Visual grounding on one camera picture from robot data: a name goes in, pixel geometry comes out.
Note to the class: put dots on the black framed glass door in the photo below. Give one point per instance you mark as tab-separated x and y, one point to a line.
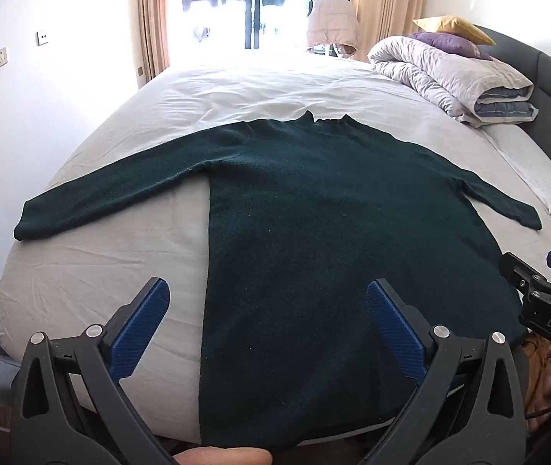
251	9

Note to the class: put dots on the wide beige curtain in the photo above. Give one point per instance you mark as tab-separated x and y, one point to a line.
391	0

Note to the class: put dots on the bed with white sheet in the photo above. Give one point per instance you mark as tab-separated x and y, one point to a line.
110	261

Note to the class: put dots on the person's left hand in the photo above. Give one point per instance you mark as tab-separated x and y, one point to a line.
227	453

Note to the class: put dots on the folded grey duvet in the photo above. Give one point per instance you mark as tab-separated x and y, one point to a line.
440	72

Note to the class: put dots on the flat white pillow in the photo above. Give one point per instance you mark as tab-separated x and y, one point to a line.
541	179

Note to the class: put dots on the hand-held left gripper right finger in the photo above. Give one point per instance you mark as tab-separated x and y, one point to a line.
395	329

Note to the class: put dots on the yellow pillow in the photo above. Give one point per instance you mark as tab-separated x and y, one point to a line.
454	26

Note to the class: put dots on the orange brown cloth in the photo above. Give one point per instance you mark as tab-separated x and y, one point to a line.
539	363

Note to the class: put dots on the pink puffer jacket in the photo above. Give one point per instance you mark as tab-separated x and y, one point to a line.
331	19

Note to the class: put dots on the narrow beige curtain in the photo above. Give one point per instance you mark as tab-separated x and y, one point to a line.
152	19

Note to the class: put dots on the dark green sweater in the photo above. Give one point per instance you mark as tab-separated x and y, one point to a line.
304	203

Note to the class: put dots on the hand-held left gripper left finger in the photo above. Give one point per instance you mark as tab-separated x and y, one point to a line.
143	322

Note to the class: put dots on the small beige wall plate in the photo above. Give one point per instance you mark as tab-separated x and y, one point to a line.
140	71

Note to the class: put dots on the white wall socket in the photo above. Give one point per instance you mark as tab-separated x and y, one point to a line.
0	58
43	38

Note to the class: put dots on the purple pillow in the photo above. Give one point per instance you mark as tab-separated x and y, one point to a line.
444	42

